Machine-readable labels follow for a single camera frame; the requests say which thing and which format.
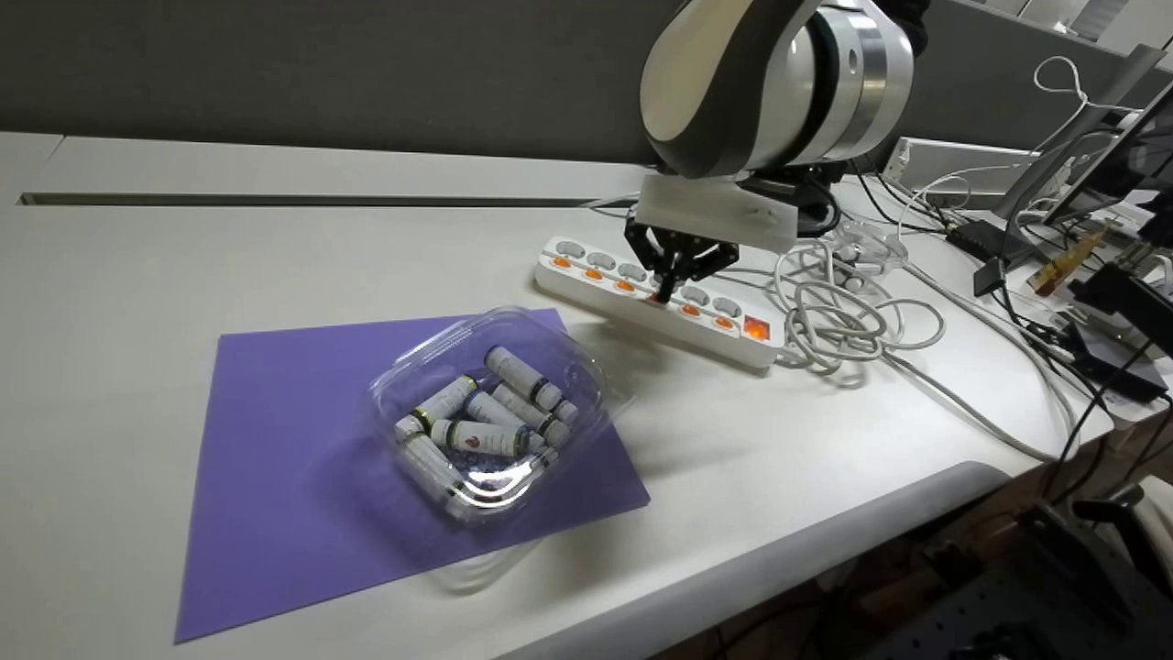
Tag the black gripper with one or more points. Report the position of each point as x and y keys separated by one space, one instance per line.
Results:
x=811 y=204

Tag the black flat device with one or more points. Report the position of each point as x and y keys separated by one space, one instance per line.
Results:
x=1120 y=359

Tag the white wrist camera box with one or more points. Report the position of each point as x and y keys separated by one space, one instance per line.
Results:
x=718 y=210

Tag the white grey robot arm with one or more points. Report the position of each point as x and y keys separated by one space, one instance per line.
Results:
x=756 y=76

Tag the white flat box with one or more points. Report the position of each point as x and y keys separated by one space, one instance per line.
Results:
x=958 y=171

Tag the grey metal stand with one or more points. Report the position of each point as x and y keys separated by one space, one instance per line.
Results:
x=1103 y=122

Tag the white switched power strip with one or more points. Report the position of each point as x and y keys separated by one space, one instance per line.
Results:
x=721 y=320

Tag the yellow wooden stick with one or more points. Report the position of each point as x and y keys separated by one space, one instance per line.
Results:
x=1073 y=263

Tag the clear plastic container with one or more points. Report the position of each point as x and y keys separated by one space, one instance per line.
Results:
x=406 y=368

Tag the white cylindrical tube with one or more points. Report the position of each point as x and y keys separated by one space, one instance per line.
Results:
x=526 y=377
x=510 y=410
x=442 y=403
x=431 y=473
x=479 y=439

